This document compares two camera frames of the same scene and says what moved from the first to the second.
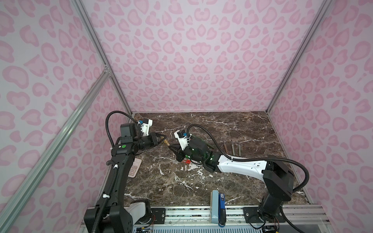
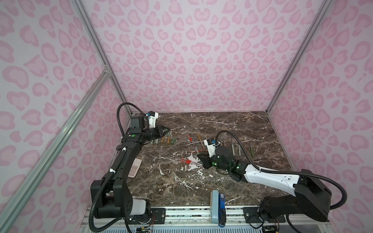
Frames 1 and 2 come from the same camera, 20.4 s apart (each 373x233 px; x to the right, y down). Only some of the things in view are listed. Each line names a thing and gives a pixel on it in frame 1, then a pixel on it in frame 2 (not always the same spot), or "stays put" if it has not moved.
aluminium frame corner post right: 319,16 stays put
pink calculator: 136,164 stays put
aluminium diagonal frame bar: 14,201 stays put
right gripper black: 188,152 -> 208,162
